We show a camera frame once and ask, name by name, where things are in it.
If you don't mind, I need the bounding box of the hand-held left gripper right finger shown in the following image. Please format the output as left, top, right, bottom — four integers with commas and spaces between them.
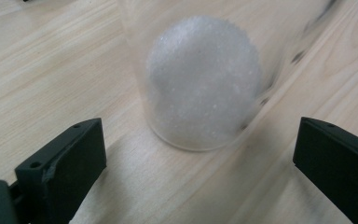
292, 116, 358, 224

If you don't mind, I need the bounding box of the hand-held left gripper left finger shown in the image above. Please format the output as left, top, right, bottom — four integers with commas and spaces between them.
14, 118, 107, 224

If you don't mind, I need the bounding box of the glass jar with silver lid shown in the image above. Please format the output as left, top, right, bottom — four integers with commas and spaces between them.
117, 0, 339, 153

